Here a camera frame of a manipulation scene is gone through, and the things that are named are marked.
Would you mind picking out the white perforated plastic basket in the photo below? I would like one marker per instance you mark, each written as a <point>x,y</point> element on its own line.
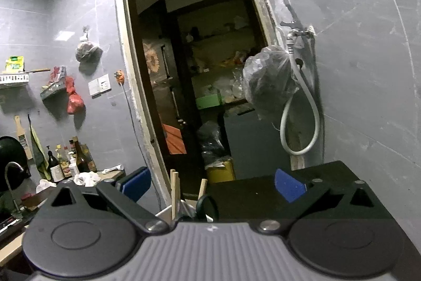
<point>162,213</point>

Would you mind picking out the hanging grey bag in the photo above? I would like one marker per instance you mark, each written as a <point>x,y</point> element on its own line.
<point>88,52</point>

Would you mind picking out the black wok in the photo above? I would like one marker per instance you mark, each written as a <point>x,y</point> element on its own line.
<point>11,156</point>

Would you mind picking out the clear bag with dark contents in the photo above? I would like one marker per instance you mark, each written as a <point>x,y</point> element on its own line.
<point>266,80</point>

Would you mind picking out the row of glass bottles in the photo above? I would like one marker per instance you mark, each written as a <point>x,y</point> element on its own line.
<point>54,169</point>

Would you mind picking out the clear plastic scrap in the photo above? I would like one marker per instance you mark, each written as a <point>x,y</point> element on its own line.
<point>281,4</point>

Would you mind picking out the yellow-green packet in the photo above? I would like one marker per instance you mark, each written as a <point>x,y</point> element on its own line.
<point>14,64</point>

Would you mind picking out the wooden brush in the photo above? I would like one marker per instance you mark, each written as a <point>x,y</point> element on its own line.
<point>21,136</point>

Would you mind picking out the cluttered storage shelf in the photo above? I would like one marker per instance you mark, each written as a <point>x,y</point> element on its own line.
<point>213,47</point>

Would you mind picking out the orange wall plug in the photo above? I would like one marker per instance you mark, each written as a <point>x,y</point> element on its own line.
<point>119,76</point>

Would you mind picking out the wooden counter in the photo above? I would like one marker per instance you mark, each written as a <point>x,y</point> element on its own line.
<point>8,246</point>

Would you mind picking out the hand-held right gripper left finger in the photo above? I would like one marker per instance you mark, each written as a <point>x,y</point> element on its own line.
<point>136,184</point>

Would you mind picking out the yellow container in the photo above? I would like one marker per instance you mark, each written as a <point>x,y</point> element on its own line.
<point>222,172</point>

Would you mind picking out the round wall pipe outlet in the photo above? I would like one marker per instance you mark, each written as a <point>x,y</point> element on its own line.
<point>299,62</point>

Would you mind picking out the grey cabinet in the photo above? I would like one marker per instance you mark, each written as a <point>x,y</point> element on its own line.
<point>250,142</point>

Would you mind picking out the metal wall tap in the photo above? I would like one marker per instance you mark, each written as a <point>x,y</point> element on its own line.
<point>296,34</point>

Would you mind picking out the grey wall rack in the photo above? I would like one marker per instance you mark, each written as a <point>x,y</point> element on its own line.
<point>52,90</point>

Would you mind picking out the hanging green cloth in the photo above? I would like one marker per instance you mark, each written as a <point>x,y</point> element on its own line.
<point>37,152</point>

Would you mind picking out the white tube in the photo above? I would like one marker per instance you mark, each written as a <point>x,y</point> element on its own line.
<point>111,169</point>

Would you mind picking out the white wall shelf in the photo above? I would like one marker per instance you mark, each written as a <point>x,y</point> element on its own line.
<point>13,78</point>

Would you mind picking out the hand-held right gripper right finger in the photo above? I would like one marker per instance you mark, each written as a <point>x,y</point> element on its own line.
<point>289,185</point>

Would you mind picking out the black plastic bags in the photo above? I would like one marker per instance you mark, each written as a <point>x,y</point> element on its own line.
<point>212,142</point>

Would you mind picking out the hanging red bags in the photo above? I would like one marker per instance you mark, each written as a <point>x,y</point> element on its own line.
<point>75,101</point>

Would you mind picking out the steel sink faucet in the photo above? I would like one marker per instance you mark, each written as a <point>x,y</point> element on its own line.
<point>12,163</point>

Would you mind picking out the green box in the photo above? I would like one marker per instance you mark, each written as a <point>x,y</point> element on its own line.
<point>209,101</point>

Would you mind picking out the crumpled white cloth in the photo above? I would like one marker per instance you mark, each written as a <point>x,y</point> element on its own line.
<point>86,178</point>
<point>44,185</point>

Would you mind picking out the white wall switch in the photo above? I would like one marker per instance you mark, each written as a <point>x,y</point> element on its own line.
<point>99,85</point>

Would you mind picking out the dark door with sunflower poster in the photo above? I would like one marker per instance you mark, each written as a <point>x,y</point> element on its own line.
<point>154,96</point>

